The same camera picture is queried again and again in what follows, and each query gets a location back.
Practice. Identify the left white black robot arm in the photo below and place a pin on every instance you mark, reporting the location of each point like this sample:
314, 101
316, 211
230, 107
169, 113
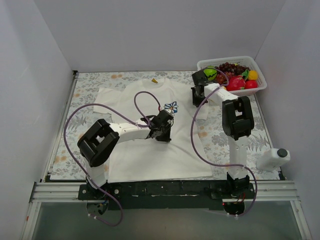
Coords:
97, 144

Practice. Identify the red toy apple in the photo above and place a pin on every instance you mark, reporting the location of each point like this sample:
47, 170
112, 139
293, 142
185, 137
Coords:
251, 84

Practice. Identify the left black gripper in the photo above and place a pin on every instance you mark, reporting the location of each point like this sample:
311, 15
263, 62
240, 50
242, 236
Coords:
166, 115

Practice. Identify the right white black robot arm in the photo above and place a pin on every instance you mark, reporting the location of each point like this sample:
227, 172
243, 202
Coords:
237, 124

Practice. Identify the green toy watermelon ball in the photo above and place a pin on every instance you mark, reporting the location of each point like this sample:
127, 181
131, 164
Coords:
210, 73

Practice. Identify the aluminium frame rail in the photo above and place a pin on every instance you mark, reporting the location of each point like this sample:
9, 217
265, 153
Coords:
55, 192

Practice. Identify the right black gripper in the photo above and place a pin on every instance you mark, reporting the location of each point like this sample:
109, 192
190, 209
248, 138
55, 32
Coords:
200, 75

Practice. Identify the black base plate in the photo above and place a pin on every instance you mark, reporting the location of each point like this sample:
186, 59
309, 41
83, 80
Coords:
168, 194

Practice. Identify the white t-shirt with daisy print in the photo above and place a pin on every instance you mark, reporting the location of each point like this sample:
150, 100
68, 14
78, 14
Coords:
172, 149

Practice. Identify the yellow orange toy fruit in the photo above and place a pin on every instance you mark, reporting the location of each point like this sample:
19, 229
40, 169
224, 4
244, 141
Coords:
253, 75

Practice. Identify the floral patterned table mat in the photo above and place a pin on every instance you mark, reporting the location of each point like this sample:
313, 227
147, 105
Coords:
210, 131

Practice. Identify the pink toy dragon fruit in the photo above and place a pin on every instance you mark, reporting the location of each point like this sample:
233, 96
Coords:
236, 83

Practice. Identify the white plastic fruit basket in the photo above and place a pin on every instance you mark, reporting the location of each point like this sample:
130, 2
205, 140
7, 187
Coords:
246, 61

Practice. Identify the dark red toy grapes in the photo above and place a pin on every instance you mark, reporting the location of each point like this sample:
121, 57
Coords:
231, 70

